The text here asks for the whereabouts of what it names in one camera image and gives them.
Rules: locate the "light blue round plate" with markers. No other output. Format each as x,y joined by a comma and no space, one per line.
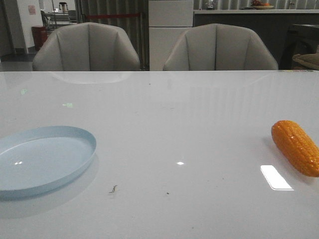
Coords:
43,159

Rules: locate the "right beige upholstered chair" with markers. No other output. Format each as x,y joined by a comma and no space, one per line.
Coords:
219,47

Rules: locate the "red bin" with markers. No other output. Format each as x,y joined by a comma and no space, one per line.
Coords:
40,35

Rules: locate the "white cabinet block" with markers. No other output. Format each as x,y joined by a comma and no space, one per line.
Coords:
167,20

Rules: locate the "red barrier belt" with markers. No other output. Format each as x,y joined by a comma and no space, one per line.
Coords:
107,16

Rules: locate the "left beige upholstered chair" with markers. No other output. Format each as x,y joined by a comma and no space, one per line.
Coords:
87,47

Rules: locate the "fruit bowl on counter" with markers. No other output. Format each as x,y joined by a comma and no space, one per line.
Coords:
260,5

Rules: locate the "beige upholstered chair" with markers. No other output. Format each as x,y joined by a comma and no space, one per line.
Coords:
219,47
87,47

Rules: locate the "orange plastic corn cob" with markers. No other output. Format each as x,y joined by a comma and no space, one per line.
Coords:
295,144

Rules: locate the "grey counter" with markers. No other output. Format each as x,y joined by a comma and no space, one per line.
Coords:
271,25

